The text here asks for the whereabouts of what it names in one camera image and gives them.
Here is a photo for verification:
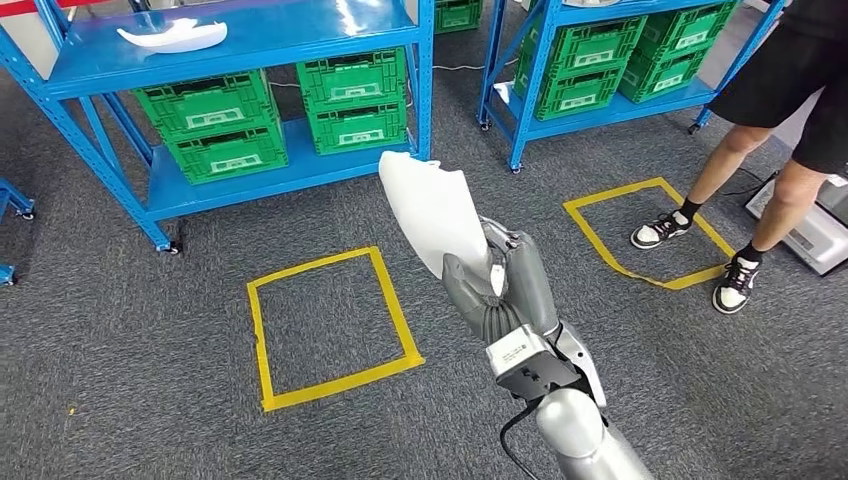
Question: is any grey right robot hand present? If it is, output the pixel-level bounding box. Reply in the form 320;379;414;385
441;217;561;346

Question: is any white curved plastic part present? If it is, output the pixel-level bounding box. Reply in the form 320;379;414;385
378;150;506;298
117;17;229;55

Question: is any blue metal shelf rack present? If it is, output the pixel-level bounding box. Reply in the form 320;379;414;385
476;0;786;175
0;177;38;287
0;0;435;256

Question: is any green plastic crate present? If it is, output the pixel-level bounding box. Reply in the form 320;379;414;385
296;48;408;114
433;0;484;35
132;69;280;144
523;66;629;123
619;49;708;105
513;16;649;87
165;125;290;186
634;1;738;68
307;102;409;156

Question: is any person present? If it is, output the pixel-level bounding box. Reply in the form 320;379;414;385
629;0;848;316

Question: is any red barrier belt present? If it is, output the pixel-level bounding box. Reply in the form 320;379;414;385
0;0;94;18

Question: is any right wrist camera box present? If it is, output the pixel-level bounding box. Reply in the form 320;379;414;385
485;324;583;402

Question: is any black camera cable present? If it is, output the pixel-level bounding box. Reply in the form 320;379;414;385
498;397;539;480

